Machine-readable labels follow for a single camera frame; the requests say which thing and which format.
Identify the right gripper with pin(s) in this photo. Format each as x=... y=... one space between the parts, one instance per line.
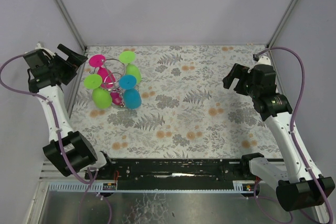
x=241 y=76

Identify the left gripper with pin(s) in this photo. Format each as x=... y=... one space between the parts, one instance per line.
x=66 y=63

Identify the pink wine glass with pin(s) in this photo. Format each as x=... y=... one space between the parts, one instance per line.
x=109 y=81

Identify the green wine glass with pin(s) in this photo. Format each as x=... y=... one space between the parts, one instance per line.
x=100 y=96
x=127 y=58

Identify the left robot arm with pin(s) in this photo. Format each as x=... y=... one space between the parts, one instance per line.
x=68 y=150

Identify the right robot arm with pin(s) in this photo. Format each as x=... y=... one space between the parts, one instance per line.
x=300 y=186

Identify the chrome wine glass rack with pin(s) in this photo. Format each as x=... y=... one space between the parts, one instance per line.
x=111 y=71

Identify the blue wine glass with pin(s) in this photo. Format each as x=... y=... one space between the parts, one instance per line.
x=131 y=96

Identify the floral tablecloth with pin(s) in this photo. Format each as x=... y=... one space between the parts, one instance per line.
x=185 y=111

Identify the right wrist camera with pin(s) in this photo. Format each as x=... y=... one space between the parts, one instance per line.
x=261 y=60

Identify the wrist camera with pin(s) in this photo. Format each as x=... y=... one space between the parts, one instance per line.
x=261 y=60
x=39 y=57

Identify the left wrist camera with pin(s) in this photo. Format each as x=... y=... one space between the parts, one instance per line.
x=39 y=57

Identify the left aluminium frame post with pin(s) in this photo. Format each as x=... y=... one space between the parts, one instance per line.
x=70 y=23

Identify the aluminium frame post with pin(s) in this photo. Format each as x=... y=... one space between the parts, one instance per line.
x=70 y=23
x=285 y=17

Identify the white cable duct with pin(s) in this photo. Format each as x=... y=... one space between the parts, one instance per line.
x=179 y=186

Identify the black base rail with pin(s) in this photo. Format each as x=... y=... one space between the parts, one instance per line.
x=134 y=170

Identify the right aluminium frame post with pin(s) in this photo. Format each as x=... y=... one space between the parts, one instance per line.
x=285 y=17

